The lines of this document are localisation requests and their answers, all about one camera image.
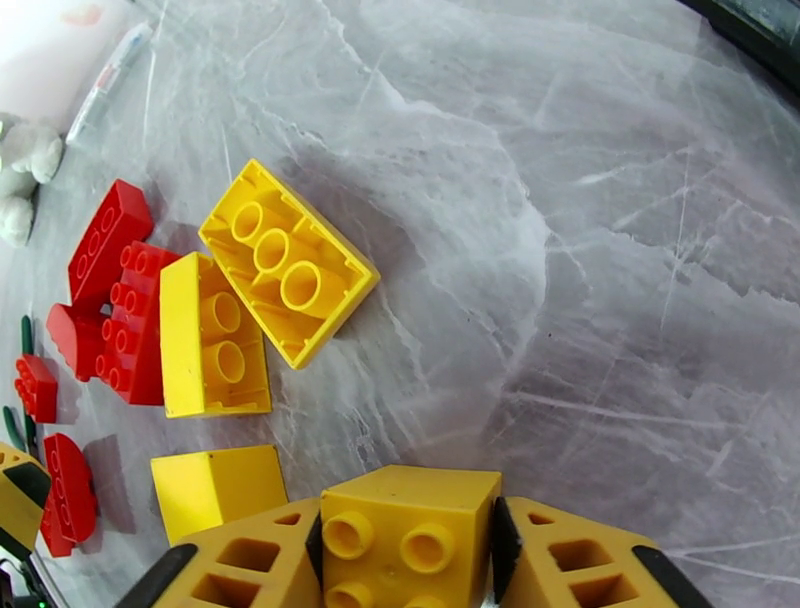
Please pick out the rounded red lego brick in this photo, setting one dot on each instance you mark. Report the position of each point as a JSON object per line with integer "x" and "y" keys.
{"x": 69, "y": 494}

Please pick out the long yellow lego brick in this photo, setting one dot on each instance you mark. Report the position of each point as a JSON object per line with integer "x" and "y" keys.
{"x": 287, "y": 262}

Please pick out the small red lego brick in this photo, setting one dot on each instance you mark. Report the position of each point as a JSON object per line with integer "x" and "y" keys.
{"x": 36, "y": 387}

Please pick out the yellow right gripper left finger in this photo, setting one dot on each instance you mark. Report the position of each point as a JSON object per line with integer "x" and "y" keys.
{"x": 250, "y": 562}

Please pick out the small white tube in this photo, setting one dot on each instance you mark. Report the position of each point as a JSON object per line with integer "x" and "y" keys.
{"x": 106, "y": 84}

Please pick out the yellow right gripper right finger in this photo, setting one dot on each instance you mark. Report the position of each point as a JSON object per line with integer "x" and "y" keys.
{"x": 581, "y": 575}

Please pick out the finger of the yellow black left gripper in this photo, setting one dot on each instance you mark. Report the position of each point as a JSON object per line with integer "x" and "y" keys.
{"x": 19, "y": 500}

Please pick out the grey white plush dog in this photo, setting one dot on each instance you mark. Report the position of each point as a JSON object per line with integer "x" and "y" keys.
{"x": 25, "y": 175}

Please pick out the black plastic bin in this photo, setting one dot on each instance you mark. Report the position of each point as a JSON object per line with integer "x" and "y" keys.
{"x": 756, "y": 25}

